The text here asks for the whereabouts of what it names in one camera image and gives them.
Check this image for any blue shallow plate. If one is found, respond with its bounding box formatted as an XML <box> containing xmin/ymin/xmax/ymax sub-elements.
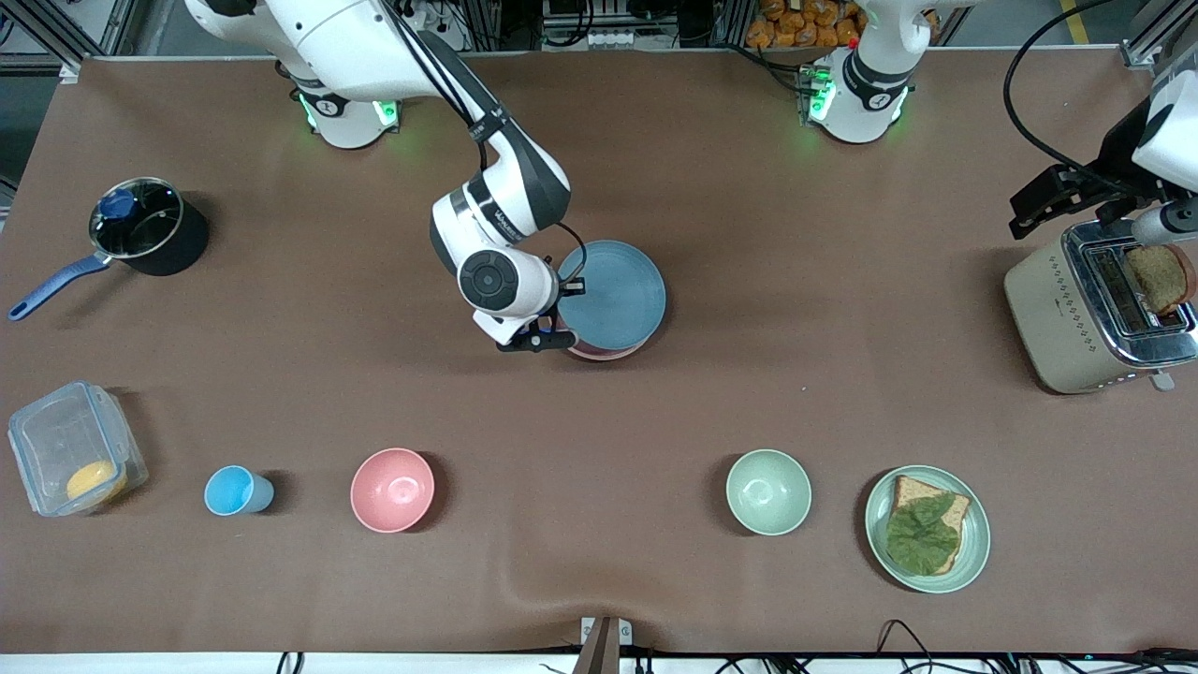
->
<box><xmin>558</xmin><ymin>240</ymin><xmax>667</xmax><ymax>349</ymax></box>

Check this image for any pink shallow plate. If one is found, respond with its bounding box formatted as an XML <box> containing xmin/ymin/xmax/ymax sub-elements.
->
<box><xmin>564</xmin><ymin>337</ymin><xmax>649</xmax><ymax>362</ymax></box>

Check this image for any dark brown bread slice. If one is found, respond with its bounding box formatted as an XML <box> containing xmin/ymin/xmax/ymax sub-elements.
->
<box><xmin>1121</xmin><ymin>242</ymin><xmax>1197</xmax><ymax>316</ymax></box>

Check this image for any beige and chrome toaster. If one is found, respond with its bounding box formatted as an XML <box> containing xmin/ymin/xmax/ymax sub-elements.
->
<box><xmin>1003</xmin><ymin>218</ymin><xmax>1198</xmax><ymax>395</ymax></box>

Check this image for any pink bowl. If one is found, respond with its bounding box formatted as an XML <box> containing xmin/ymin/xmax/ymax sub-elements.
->
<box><xmin>350</xmin><ymin>447</ymin><xmax>436</xmax><ymax>534</ymax></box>

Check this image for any green bowl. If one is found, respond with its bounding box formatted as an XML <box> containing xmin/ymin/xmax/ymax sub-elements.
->
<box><xmin>726</xmin><ymin>449</ymin><xmax>812</xmax><ymax>536</ymax></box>

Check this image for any bag of orange buns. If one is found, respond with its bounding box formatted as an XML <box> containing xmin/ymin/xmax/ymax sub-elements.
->
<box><xmin>746</xmin><ymin>0</ymin><xmax>867</xmax><ymax>50</ymax></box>

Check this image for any light toast slice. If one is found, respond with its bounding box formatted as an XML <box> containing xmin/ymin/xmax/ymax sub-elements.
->
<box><xmin>889</xmin><ymin>476</ymin><xmax>972</xmax><ymax>575</ymax></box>

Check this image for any blue plastic cup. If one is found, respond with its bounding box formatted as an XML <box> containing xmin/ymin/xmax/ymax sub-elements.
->
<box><xmin>204</xmin><ymin>465</ymin><xmax>275</xmax><ymax>517</ymax></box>

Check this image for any green plate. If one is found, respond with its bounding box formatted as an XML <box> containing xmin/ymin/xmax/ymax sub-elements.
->
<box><xmin>865</xmin><ymin>465</ymin><xmax>991</xmax><ymax>594</ymax></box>

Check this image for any green lettuce leaf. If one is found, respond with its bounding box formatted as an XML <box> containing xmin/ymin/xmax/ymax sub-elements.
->
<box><xmin>885</xmin><ymin>494</ymin><xmax>962</xmax><ymax>576</ymax></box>

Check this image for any glass lid with blue knob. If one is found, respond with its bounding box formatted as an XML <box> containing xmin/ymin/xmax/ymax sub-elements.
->
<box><xmin>90</xmin><ymin>178</ymin><xmax>183</xmax><ymax>260</ymax></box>

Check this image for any orange round food item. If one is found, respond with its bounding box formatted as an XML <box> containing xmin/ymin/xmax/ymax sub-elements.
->
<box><xmin>66</xmin><ymin>460</ymin><xmax>127</xmax><ymax>504</ymax></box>

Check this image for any clear plastic food container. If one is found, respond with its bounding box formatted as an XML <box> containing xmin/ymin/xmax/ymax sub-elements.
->
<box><xmin>7</xmin><ymin>381</ymin><xmax>149</xmax><ymax>518</ymax></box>

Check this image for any aluminium frame profile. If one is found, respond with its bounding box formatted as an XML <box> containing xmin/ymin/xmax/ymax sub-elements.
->
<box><xmin>0</xmin><ymin>0</ymin><xmax>134</xmax><ymax>78</ymax></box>
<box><xmin>1118</xmin><ymin>0</ymin><xmax>1198</xmax><ymax>71</ymax></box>

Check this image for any metal mounting bracket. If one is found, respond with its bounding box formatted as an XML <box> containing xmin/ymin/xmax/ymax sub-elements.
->
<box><xmin>580</xmin><ymin>616</ymin><xmax>634</xmax><ymax>674</ymax></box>

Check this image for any black pot with blue handle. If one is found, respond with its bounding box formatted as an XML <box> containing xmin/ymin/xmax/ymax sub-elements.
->
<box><xmin>7</xmin><ymin>178</ymin><xmax>210</xmax><ymax>322</ymax></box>

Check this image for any black cable loop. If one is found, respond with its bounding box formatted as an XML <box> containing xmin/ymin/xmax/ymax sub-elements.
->
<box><xmin>875</xmin><ymin>618</ymin><xmax>939</xmax><ymax>673</ymax></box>

